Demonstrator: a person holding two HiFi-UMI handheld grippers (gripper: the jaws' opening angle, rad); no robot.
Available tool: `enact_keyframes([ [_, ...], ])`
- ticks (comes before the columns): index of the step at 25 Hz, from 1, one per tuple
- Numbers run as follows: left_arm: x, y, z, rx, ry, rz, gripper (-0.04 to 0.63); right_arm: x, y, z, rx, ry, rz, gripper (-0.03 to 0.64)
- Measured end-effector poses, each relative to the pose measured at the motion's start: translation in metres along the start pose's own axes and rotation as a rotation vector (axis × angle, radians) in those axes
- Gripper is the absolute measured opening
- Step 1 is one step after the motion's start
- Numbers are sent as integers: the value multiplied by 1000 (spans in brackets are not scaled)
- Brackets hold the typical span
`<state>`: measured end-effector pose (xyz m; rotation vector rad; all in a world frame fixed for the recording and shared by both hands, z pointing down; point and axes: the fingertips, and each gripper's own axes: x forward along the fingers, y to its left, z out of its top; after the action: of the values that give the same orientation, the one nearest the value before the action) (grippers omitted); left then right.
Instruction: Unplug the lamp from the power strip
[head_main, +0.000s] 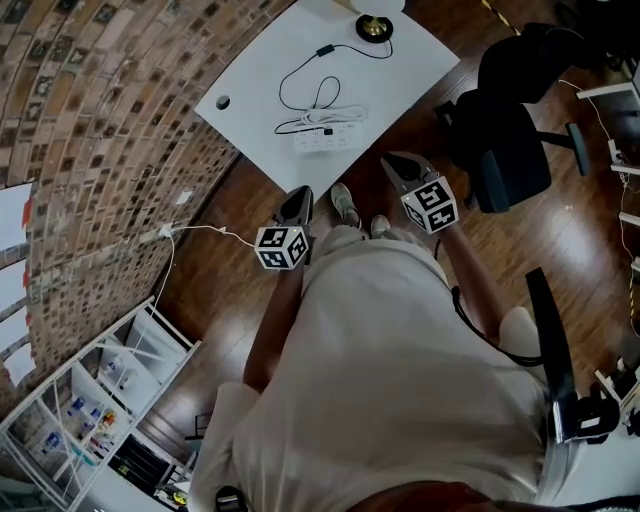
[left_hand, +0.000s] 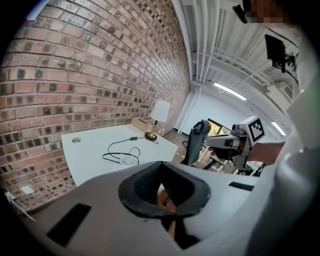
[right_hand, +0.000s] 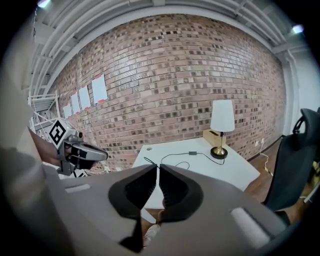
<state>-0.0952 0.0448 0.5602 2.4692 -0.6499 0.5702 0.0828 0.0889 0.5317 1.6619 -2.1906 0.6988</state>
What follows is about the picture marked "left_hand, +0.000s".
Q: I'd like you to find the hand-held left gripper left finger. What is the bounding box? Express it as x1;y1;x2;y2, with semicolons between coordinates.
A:
117;161;165;219

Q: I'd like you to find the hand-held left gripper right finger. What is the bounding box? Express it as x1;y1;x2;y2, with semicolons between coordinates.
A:
161;161;212;250

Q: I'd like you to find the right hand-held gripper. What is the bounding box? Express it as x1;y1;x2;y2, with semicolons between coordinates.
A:
203;115;266;173

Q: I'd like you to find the black cable with adapter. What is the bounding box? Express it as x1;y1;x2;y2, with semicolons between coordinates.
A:
101;135;160;166

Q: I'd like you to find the white shade brass desk lamp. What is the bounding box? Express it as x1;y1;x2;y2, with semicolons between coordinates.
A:
144;99;171;142

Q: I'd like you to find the person's right forearm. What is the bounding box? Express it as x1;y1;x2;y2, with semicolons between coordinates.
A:
249;140;286;166

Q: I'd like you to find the dark framed window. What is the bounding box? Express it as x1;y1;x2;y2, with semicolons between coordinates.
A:
207;117;232;136

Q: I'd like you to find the black mesh office chair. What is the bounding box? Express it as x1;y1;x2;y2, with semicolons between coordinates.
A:
182;119;214;167

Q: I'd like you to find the white rectangular table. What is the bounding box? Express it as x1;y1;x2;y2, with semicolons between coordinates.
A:
60;123;179;187

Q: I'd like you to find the white ceiling tube light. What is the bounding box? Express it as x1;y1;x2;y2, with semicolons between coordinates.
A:
213;82;248;101
270;121;287;137

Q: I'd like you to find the beige wooden box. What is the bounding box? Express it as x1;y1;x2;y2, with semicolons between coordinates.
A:
130;117;157;132

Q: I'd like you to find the person's torso in cream shirt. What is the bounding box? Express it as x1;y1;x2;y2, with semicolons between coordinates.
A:
246;24;320;256

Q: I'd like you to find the black body-worn tablet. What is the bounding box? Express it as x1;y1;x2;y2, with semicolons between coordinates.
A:
264;33;300;74

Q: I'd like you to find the white floor cable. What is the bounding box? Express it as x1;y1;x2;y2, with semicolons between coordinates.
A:
6;193;36;222

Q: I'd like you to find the black head-mounted camera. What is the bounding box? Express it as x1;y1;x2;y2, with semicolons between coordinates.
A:
231;3;249;25

